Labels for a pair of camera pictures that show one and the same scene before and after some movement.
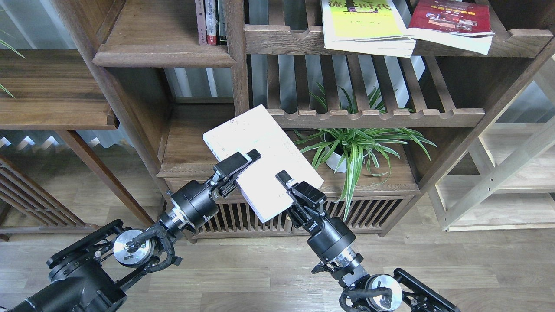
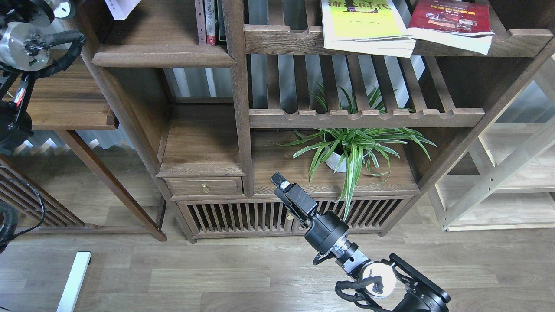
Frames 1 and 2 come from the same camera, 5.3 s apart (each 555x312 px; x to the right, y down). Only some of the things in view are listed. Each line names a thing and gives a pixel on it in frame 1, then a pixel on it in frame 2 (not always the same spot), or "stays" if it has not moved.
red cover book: (461, 25) stays
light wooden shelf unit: (504, 180) stays
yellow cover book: (371, 27) stays
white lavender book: (257, 129) to (120, 9)
